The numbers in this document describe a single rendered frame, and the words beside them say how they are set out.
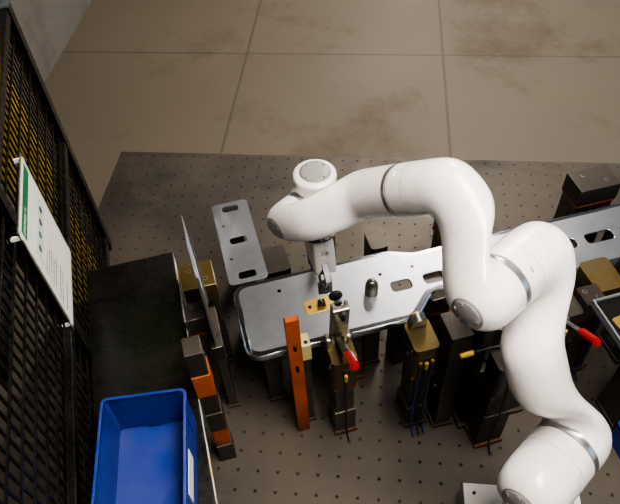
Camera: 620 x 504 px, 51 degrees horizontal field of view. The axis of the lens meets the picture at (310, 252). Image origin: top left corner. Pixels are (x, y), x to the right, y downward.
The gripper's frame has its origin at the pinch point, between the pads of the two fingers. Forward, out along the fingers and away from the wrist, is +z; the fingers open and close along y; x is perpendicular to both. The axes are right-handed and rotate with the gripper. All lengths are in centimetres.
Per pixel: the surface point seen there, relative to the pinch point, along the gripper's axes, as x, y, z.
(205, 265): 24.9, 15.4, 6.0
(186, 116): 21, 217, 111
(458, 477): -23, -38, 42
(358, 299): -9.1, -1.0, 11.9
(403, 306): -18.7, -6.1, 11.9
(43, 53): 96, 288, 99
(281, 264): 6.1, 16.8, 13.9
